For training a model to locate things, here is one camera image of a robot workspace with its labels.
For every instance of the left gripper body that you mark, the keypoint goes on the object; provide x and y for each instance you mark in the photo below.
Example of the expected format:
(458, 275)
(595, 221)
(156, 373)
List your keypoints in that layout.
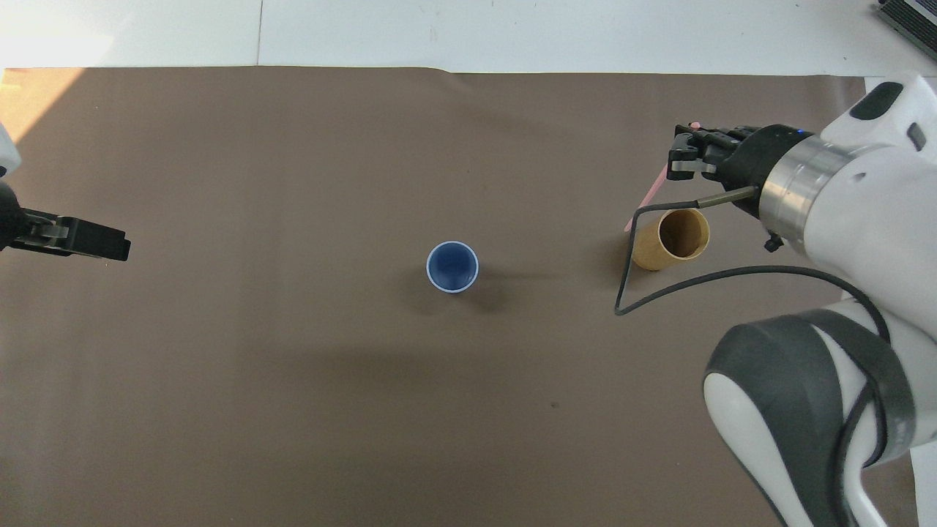
(29, 230)

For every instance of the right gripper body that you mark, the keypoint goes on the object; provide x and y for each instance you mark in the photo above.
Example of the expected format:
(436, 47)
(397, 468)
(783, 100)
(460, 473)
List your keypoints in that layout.
(758, 157)

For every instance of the pink chopstick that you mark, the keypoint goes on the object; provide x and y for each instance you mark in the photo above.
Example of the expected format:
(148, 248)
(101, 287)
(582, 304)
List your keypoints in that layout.
(648, 196)

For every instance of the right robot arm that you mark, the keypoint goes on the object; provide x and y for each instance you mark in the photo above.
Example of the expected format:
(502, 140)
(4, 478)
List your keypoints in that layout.
(864, 190)

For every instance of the brown paper cup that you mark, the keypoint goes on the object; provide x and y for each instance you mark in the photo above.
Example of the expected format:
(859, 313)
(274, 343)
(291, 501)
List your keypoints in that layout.
(651, 252)

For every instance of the blue cup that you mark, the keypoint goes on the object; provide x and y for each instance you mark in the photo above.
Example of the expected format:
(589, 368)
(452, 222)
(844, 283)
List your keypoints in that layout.
(452, 265)

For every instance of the grey ribbed device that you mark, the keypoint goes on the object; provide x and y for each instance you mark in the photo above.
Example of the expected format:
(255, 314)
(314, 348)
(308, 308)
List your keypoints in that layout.
(911, 18)

